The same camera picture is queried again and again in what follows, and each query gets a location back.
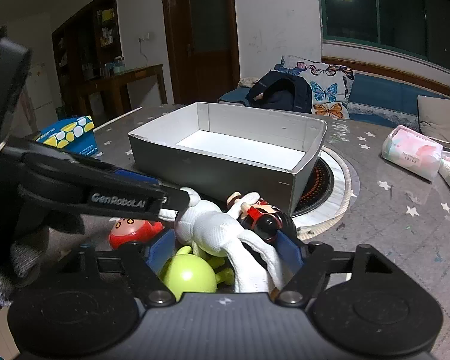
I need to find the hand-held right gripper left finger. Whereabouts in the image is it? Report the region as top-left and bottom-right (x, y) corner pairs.
(65, 229), (178, 307)

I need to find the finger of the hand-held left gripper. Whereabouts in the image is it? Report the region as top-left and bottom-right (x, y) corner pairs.
(8, 138), (163, 190)
(20, 157), (191, 221)

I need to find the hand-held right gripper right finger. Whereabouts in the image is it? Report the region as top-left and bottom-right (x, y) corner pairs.
(271, 229), (390, 307)

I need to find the red round toy figure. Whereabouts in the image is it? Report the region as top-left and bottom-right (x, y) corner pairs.
(109, 215), (165, 250)

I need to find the red and black doll figure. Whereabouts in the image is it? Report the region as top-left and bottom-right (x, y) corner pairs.
(225, 191), (297, 245)

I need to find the green round toy figure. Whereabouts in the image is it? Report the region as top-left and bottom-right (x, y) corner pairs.
(161, 245), (235, 303)

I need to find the white plush rabbit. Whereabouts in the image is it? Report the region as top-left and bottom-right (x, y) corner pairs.
(159, 187), (286, 294)

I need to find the grey cardboard box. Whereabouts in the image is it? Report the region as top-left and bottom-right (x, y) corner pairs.
(128, 102), (328, 216)

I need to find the person's left hand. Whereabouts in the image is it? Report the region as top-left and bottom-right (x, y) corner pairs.
(0, 212), (85, 308)

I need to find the white fridge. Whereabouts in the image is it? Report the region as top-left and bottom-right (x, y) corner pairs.
(23, 62), (58, 133)

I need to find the blue and yellow tissue box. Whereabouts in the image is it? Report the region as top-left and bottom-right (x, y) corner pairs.
(35, 115), (100, 157)

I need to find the round black induction cooker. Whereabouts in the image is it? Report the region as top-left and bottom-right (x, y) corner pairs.
(290, 155), (337, 218)

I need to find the white round mat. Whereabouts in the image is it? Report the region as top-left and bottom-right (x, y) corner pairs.
(292, 146), (361, 241)

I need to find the grey star-print tablecloth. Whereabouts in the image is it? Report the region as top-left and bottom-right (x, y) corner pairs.
(0, 103), (450, 360)

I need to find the wooden side table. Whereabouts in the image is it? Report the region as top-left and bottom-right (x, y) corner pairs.
(75, 64), (168, 119)

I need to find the dark wooden bookshelf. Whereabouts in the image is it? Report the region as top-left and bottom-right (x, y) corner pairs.
(52, 0), (123, 80)

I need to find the dark jacket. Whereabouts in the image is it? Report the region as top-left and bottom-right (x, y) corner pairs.
(246, 69), (314, 113)

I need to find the butterfly print pillow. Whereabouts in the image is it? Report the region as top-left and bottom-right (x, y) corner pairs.
(272, 55), (355, 119)

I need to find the dark wooden door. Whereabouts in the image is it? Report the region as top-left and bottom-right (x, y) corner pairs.
(160, 0), (241, 106)

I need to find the blue sofa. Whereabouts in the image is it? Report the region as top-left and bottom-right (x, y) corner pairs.
(217, 71), (450, 129)

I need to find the beige cushion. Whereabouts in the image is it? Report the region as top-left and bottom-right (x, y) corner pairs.
(416, 95), (450, 154)

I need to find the dark window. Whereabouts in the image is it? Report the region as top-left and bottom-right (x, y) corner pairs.
(317, 0), (450, 74)

